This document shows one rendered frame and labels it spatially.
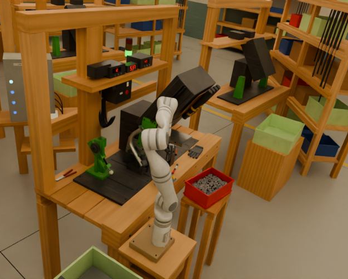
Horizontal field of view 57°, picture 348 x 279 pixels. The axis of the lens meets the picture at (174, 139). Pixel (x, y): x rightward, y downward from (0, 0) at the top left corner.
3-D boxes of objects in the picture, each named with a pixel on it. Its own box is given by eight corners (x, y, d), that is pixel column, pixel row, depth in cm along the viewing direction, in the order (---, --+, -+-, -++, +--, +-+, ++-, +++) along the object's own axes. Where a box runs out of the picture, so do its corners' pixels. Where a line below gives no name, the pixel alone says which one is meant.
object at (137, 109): (157, 142, 270) (162, 106, 254) (137, 156, 246) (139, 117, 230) (139, 135, 277) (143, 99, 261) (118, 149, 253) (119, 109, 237)
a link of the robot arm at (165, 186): (159, 182, 142) (147, 171, 148) (167, 217, 160) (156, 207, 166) (174, 171, 146) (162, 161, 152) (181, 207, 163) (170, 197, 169)
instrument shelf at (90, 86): (168, 67, 260) (168, 62, 258) (91, 93, 189) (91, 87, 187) (143, 60, 270) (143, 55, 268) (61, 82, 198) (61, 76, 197)
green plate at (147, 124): (155, 148, 231) (162, 120, 226) (149, 150, 224) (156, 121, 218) (142, 142, 236) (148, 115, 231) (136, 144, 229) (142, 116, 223)
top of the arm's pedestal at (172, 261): (196, 246, 185) (197, 241, 183) (166, 285, 160) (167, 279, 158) (151, 221, 198) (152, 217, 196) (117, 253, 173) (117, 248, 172)
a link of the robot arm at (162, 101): (158, 93, 161) (153, 106, 150) (175, 96, 161) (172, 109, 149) (157, 105, 165) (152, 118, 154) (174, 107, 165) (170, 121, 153)
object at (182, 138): (191, 139, 240) (192, 135, 238) (181, 147, 227) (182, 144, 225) (148, 123, 255) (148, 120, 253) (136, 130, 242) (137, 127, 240)
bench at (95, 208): (205, 212, 336) (221, 139, 294) (115, 329, 217) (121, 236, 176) (150, 186, 363) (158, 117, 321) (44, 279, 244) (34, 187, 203)
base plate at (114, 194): (199, 141, 284) (199, 140, 283) (122, 206, 197) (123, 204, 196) (159, 127, 300) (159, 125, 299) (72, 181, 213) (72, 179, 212)
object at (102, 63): (111, 74, 207) (111, 63, 203) (95, 78, 195) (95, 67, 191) (102, 71, 209) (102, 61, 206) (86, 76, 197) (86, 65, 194)
